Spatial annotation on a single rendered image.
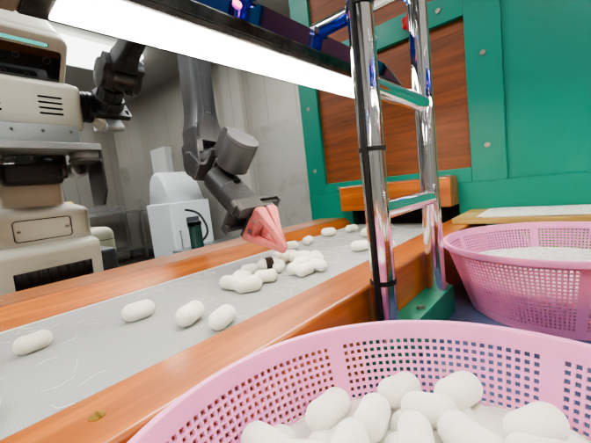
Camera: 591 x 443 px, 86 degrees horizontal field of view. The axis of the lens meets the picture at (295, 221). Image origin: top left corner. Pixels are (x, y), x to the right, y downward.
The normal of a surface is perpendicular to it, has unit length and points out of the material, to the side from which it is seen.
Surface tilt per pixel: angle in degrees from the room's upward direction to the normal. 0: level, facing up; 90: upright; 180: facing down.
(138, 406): 0
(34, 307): 45
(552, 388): 72
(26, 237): 98
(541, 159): 90
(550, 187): 90
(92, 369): 0
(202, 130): 85
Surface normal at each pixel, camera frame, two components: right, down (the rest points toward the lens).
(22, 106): 0.79, 0.11
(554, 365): -0.75, -0.16
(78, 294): 0.44, -0.71
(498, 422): -0.11, -0.99
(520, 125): -0.65, 0.15
